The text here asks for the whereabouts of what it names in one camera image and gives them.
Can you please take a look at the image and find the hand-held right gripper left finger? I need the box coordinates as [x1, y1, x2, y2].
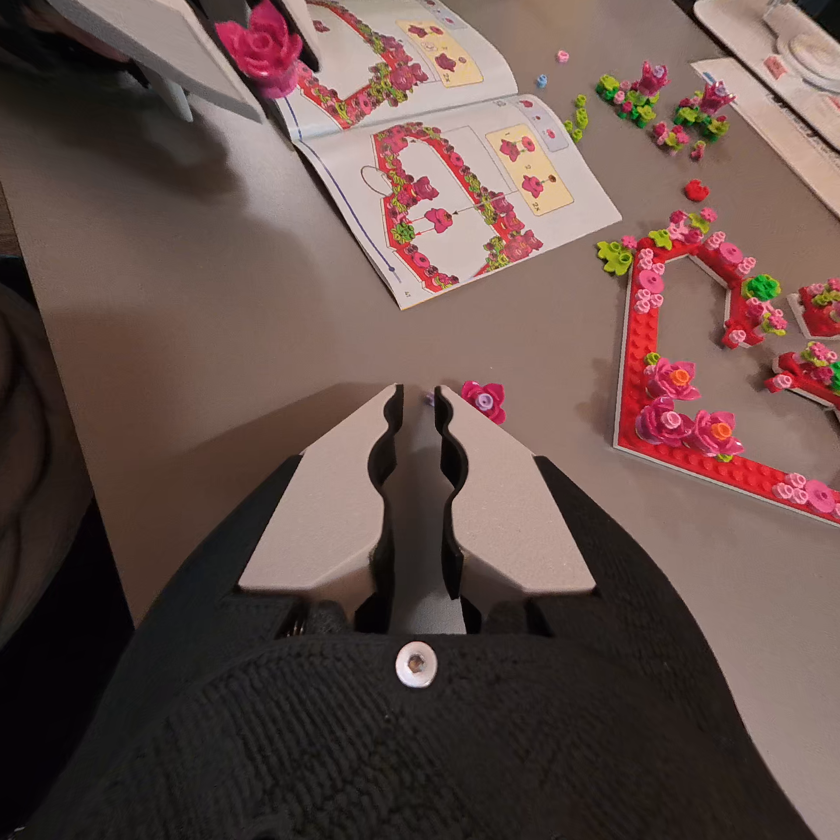
[238, 382, 405, 635]

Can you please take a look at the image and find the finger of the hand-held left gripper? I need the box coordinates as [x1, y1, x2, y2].
[62, 0, 265, 124]
[281, 0, 324, 74]

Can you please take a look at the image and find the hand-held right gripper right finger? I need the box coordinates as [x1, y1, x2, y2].
[433, 384, 598, 635]

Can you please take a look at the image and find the magenta lego rose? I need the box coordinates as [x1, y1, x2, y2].
[217, 0, 304, 99]
[459, 381, 508, 425]

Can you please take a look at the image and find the open lego instruction booklet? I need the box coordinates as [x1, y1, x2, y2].
[272, 0, 623, 311]

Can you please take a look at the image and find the small lego flower cluster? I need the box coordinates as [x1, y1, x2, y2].
[594, 61, 670, 129]
[651, 80, 736, 160]

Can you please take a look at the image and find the white printed paper sheet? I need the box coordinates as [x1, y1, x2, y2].
[690, 58, 840, 221]

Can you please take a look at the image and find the red lego heart frame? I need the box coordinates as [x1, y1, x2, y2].
[596, 209, 840, 527]

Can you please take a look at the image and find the red lego frame segment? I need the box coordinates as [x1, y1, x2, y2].
[786, 279, 840, 341]
[764, 341, 840, 409]

